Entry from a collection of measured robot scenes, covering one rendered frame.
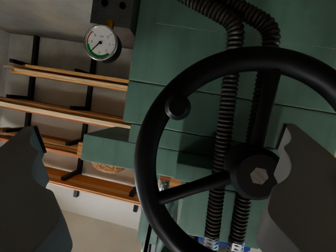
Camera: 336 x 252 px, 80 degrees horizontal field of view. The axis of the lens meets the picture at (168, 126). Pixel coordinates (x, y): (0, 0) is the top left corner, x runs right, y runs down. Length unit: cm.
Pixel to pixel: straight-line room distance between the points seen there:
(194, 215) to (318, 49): 39
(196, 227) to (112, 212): 323
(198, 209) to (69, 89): 332
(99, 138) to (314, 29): 48
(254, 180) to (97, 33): 34
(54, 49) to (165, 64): 344
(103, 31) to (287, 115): 38
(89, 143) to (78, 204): 334
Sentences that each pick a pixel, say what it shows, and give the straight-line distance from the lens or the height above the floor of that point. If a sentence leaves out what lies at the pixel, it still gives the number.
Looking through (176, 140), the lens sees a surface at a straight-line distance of 43.
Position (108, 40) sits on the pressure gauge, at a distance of 40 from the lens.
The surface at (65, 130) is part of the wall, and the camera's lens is 362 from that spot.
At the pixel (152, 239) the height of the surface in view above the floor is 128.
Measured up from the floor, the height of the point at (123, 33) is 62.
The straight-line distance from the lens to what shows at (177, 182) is 54.
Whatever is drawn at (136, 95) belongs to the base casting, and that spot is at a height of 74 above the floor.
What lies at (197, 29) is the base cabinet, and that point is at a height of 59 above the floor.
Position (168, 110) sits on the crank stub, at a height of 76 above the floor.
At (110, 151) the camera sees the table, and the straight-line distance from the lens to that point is 46.
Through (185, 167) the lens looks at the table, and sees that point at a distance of 34.
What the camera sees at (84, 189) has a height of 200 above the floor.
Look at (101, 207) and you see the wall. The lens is 362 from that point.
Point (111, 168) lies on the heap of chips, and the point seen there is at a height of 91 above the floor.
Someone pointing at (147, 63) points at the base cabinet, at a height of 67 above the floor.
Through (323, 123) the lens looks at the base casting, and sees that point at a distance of 50.
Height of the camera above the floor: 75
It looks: 5 degrees up
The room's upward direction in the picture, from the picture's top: 170 degrees counter-clockwise
